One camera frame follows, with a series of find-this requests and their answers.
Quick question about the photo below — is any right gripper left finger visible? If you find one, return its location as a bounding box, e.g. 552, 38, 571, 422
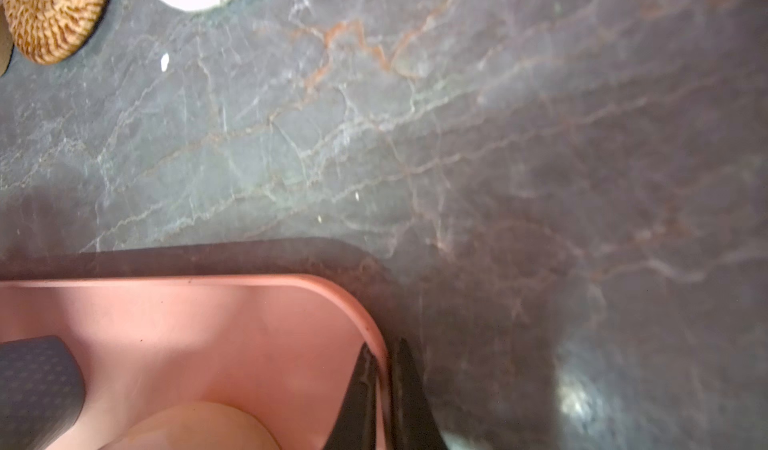
323, 344, 378, 450

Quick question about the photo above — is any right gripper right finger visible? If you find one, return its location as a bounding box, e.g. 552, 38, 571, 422
390, 338, 448, 450

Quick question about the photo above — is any pink plastic tray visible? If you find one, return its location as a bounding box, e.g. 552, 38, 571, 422
1, 275, 388, 449

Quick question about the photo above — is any woven tan round coaster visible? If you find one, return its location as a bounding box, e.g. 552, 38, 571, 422
2, 0, 107, 65

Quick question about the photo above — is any light blue patterned mug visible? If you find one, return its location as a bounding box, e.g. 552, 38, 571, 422
1, 335, 86, 449

